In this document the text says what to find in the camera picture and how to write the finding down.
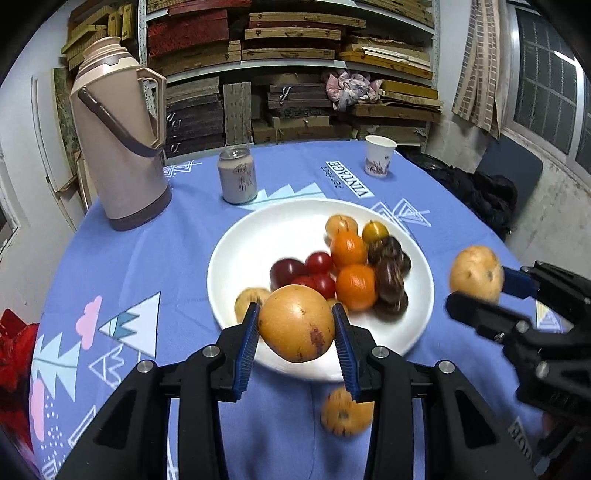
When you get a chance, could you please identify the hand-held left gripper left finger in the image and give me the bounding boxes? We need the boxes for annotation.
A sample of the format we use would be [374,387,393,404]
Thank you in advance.
[55,302,263,480]

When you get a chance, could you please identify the white printed paper cup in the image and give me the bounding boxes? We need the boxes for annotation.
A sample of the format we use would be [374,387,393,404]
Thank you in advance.
[365,135,398,177]

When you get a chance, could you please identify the white oval plate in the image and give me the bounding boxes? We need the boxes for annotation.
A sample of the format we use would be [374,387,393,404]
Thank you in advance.
[207,199,435,381]

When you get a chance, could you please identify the barred window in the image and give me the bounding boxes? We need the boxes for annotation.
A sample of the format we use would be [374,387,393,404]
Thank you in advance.
[501,4,591,185]

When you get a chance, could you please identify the white metal shelf rack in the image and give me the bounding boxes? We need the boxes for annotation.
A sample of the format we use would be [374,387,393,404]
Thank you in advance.
[139,0,441,148]

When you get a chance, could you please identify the tan potato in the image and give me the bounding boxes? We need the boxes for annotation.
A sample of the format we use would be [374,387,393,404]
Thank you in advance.
[449,246,505,304]

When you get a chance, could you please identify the pink crumpled cloth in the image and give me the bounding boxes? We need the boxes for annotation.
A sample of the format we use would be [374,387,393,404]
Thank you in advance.
[325,70,383,112]

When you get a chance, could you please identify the black chair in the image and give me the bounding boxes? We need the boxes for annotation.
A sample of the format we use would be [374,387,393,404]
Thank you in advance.
[471,134,544,208]

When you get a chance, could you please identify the black jacket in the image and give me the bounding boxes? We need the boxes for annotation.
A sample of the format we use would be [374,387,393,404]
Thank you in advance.
[402,150,518,241]

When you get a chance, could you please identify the beige thermos flask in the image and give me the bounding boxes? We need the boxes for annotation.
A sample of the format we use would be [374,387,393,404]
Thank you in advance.
[69,37,174,232]

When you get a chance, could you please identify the blue printed tablecloth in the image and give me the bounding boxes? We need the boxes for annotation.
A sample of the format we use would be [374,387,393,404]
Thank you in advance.
[28,141,568,480]

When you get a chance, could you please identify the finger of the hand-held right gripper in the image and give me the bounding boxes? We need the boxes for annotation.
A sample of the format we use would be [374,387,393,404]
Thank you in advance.
[501,261,591,330]
[444,292,561,388]

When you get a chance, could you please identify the beige brick-pattern cloth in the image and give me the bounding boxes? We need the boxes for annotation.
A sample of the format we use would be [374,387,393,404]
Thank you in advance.
[451,0,506,139]

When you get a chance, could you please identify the white framed panel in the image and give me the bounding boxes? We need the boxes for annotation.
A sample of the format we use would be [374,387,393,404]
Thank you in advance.
[30,74,100,217]

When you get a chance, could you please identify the red cloth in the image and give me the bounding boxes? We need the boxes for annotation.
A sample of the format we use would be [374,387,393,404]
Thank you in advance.
[0,308,40,457]

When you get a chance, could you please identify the white-framed window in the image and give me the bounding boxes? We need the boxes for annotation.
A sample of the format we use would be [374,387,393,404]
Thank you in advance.
[0,152,21,254]

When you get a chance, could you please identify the pale drink can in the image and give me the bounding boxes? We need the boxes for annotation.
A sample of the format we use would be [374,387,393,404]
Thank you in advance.
[218,148,258,205]

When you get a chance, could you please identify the dark red cherry tomato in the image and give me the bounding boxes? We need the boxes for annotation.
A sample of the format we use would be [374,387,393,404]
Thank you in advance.
[270,258,309,288]

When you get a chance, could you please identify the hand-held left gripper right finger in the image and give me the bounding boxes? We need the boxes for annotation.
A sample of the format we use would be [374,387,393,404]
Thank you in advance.
[331,302,539,480]

